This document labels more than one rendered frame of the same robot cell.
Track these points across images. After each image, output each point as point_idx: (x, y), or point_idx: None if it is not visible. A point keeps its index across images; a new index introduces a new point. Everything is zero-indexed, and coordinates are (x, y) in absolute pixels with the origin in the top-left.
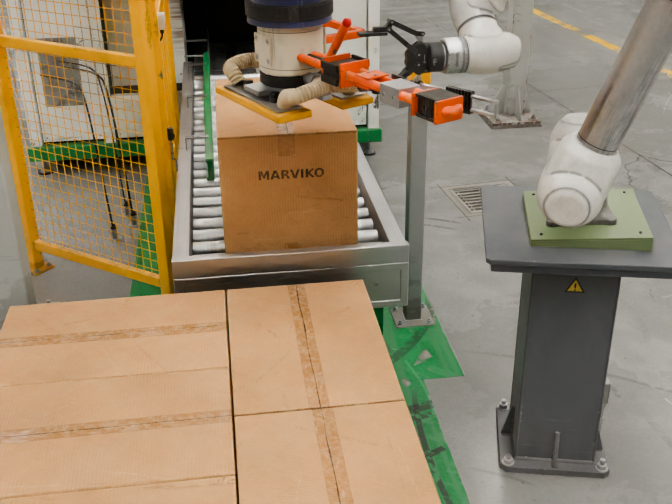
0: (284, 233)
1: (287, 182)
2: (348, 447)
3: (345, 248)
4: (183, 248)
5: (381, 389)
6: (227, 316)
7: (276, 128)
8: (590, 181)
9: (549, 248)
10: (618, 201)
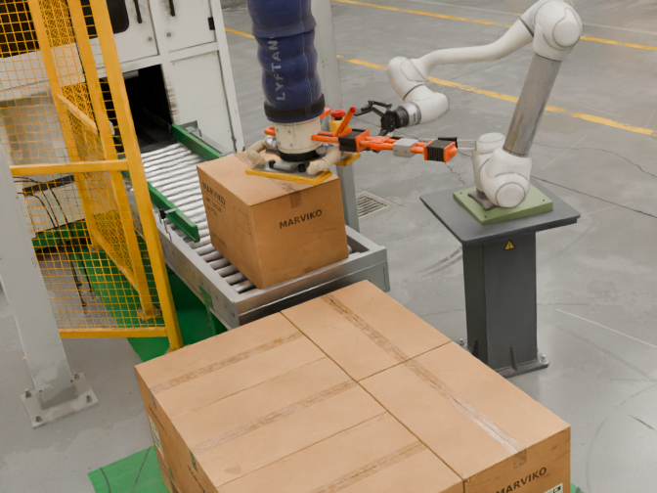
0: (301, 262)
1: (299, 225)
2: (441, 376)
3: (346, 261)
4: (232, 291)
5: (433, 339)
6: None
7: (284, 189)
8: (520, 175)
9: (494, 224)
10: None
